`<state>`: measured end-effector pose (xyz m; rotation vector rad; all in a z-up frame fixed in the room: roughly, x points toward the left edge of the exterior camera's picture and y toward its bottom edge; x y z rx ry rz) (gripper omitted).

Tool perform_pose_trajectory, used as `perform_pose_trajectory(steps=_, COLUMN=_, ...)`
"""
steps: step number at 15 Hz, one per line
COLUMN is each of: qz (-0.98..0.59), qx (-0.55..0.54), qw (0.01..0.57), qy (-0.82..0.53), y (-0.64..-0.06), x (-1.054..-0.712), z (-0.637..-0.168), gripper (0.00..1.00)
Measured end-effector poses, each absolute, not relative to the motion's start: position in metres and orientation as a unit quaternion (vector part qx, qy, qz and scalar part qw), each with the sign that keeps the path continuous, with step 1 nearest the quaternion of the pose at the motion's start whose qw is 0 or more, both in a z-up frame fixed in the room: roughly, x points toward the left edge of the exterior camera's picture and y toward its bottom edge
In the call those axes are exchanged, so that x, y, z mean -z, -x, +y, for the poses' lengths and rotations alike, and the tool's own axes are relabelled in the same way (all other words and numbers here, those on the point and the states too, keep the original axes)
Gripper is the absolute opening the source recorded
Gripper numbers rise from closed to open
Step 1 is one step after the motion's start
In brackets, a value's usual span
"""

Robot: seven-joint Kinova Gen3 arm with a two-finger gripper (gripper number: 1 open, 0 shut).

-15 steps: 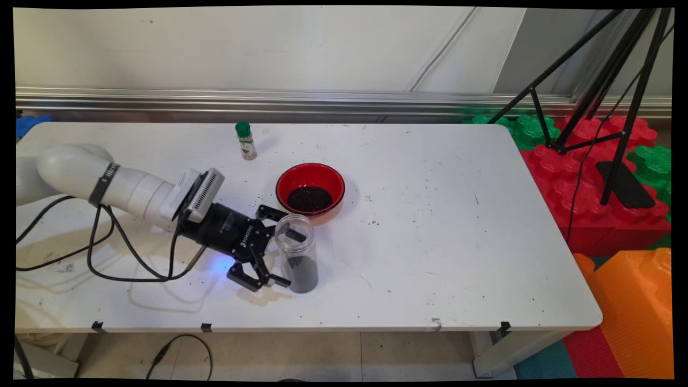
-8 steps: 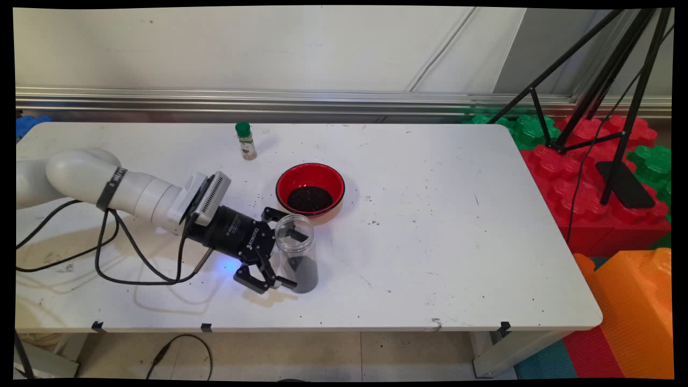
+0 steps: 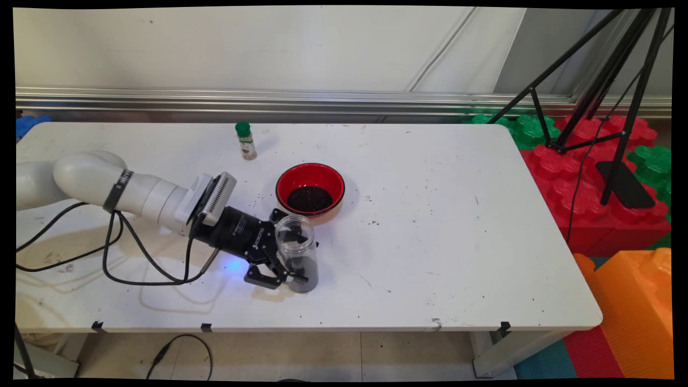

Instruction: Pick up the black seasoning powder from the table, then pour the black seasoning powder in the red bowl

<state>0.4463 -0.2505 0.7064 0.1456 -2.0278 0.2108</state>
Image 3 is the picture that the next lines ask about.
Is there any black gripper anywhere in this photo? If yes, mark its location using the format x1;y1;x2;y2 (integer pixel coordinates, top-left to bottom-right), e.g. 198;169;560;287
191;206;310;291

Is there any clear plastic jar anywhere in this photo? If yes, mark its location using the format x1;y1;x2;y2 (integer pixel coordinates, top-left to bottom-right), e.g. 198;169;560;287
275;214;320;294

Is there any red bowl black rim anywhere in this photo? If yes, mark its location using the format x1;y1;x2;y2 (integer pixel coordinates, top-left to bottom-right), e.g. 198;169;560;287
275;162;346;217

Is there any green-capped spice bottle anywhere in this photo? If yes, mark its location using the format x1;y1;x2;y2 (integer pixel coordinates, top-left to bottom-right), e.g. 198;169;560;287
235;121;258;161

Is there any white table leg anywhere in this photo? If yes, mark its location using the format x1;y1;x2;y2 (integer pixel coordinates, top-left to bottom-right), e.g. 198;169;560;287
469;329;573;378

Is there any blue foam block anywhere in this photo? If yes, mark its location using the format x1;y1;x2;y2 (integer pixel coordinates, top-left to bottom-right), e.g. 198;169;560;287
16;114;53;139

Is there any teal floor mat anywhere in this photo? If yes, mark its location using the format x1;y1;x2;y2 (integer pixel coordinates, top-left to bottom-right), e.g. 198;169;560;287
513;339;578;380

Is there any red floor mat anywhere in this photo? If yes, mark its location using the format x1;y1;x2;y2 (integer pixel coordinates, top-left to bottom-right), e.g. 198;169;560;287
562;325;627;379

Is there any black flat plate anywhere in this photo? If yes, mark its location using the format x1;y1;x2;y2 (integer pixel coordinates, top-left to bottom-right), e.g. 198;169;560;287
595;160;656;210

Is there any orange foam block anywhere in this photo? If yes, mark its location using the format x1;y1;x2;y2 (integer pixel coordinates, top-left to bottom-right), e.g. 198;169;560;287
572;248;674;379

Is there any large black tripod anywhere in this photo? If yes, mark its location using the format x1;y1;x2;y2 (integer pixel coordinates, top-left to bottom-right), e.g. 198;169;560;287
486;8;673;206

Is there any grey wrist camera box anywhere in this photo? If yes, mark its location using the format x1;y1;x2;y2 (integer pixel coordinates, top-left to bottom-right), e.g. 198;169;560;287
185;171;238;227

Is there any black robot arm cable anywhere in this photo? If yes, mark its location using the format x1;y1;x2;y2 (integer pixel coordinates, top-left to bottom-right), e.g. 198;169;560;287
16;202;221;286

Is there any black cable with plug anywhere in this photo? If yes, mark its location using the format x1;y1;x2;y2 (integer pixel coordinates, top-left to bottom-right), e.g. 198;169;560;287
145;334;214;381

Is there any aluminium wall rail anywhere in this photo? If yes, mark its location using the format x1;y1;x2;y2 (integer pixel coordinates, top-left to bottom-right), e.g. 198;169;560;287
15;86;672;123

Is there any black cable strap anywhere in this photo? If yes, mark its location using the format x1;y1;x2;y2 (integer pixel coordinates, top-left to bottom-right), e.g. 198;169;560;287
102;169;134;214

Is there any thin black tripod cable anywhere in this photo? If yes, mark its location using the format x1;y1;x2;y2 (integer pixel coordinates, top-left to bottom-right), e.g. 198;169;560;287
565;27;673;245

